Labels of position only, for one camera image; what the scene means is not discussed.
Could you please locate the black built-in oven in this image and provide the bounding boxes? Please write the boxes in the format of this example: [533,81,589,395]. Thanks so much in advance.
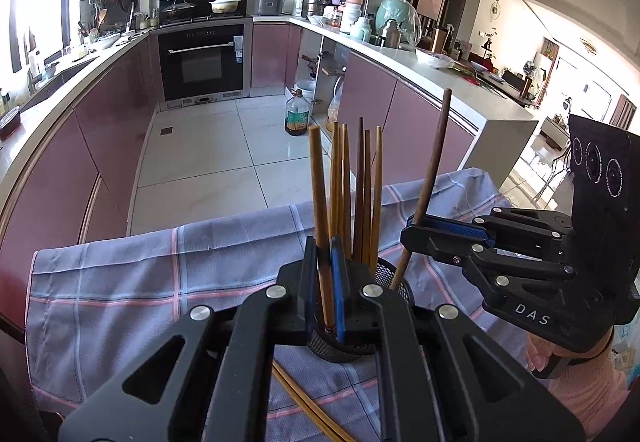
[156,21,252,104]

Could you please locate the plastic-wrapped dish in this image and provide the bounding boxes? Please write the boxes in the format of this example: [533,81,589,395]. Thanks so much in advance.
[416,47,455,70]

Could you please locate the black wok with glass lid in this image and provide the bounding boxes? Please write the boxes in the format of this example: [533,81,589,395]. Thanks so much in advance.
[161,0,197,20]

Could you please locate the steel thermos flask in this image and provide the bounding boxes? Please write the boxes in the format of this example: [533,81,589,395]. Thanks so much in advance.
[382,19,403,48]

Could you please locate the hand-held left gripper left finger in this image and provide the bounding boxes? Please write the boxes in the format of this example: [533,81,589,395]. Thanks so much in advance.
[57,236,321,442]

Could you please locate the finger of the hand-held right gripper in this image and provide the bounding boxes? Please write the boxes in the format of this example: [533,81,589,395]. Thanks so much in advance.
[400,227,577,294]
[406,206,572,248]

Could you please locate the person's right forearm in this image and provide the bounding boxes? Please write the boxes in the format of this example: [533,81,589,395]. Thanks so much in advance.
[547,327,631,440]

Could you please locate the person's right hand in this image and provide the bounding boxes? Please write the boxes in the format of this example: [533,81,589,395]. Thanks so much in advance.
[525,334,571,375]

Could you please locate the bunch of wooden chopsticks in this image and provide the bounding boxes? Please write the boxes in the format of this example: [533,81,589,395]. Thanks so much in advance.
[327,117,385,273]

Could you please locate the black mesh basket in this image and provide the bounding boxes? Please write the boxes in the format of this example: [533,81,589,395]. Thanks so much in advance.
[306,255,417,364]

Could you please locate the dining table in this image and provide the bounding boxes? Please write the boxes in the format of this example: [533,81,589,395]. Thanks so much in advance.
[475,67,538,108]

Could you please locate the steel cooker pot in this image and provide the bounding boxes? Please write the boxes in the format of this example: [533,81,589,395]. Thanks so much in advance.
[301,0,334,20]

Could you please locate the dark red bowl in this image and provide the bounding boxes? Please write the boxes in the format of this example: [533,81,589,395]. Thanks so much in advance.
[0,106,22,139]

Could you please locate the pale green thermos jug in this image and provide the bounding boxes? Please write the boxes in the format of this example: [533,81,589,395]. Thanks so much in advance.
[350,15,373,42]

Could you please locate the cooking oil bottle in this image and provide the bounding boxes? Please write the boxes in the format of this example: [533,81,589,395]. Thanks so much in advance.
[285,90,312,137]

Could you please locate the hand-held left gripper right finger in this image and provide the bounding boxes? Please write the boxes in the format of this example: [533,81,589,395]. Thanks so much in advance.
[330,235,586,442]

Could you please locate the floral-ended wooden chopstick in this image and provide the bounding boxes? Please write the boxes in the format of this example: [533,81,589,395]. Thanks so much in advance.
[308,125,337,329]
[271,368,336,442]
[272,361,357,442]

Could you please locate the dark wooden chopstick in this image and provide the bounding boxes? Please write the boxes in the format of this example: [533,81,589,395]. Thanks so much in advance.
[389,88,453,292]

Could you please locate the mint green appliance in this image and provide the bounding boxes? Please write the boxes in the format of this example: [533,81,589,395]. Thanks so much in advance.
[375,0,417,43]

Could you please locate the grey plaid tablecloth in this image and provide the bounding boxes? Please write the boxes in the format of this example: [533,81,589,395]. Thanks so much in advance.
[25,167,531,442]

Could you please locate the mauve kitchen cabinets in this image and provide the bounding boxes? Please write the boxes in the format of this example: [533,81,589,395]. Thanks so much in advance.
[0,20,476,333]

